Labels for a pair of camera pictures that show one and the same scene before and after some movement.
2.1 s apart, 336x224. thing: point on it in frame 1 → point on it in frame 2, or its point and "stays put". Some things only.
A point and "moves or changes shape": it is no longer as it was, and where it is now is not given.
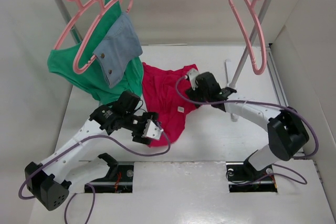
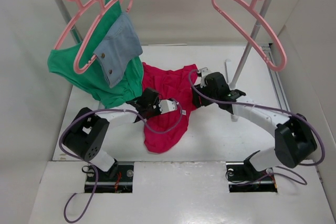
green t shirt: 77,64 stays put
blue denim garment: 122,45 stays put
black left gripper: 145,116 → 158,111
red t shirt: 161,97 moves or changes shape
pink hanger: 252,6 → 276,68
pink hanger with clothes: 104,4 stays put
